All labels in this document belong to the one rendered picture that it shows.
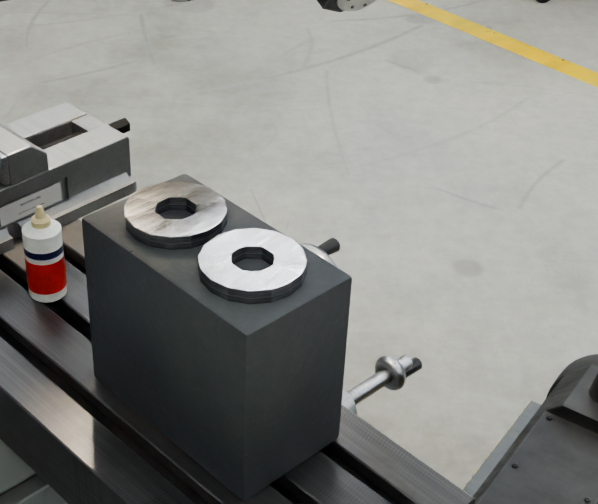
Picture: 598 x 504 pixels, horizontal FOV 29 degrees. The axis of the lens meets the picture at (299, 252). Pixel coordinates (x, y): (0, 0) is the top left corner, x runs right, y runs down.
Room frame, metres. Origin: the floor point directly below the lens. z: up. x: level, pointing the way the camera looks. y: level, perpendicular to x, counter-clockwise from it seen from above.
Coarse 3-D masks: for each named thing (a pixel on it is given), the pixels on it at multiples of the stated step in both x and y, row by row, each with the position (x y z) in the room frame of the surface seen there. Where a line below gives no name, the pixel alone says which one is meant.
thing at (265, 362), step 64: (192, 192) 0.87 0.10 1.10; (128, 256) 0.79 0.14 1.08; (192, 256) 0.79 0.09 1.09; (256, 256) 0.79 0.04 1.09; (128, 320) 0.80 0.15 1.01; (192, 320) 0.73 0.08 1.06; (256, 320) 0.71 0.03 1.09; (320, 320) 0.75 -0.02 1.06; (128, 384) 0.80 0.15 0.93; (192, 384) 0.74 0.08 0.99; (256, 384) 0.70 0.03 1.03; (320, 384) 0.75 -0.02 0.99; (192, 448) 0.74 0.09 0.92; (256, 448) 0.70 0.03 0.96; (320, 448) 0.76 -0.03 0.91
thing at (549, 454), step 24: (576, 384) 1.20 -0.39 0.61; (552, 408) 1.16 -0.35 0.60; (576, 408) 1.15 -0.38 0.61; (528, 432) 1.13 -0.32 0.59; (552, 432) 1.13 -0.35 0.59; (576, 432) 1.13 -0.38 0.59; (504, 456) 1.09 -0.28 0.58; (528, 456) 1.08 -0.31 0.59; (552, 456) 1.08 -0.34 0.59; (576, 456) 1.08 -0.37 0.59; (504, 480) 1.03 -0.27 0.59; (528, 480) 1.04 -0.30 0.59; (552, 480) 1.04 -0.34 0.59; (576, 480) 1.04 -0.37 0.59
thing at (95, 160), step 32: (32, 128) 1.20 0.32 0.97; (64, 128) 1.22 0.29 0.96; (96, 128) 1.21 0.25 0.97; (64, 160) 1.13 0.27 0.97; (96, 160) 1.16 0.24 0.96; (128, 160) 1.19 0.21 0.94; (0, 192) 1.06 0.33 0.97; (32, 192) 1.09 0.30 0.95; (64, 192) 1.13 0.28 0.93; (96, 192) 1.15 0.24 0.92; (128, 192) 1.17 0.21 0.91; (0, 224) 1.06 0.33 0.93; (64, 224) 1.10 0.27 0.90
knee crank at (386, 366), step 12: (384, 360) 1.36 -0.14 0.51; (396, 360) 1.35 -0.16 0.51; (408, 360) 1.38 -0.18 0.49; (384, 372) 1.34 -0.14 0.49; (396, 372) 1.34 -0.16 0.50; (408, 372) 1.38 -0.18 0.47; (360, 384) 1.31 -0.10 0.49; (372, 384) 1.32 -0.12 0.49; (384, 384) 1.33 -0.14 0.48; (396, 384) 1.33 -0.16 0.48; (348, 396) 1.27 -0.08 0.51; (360, 396) 1.29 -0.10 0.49; (348, 408) 1.25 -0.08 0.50
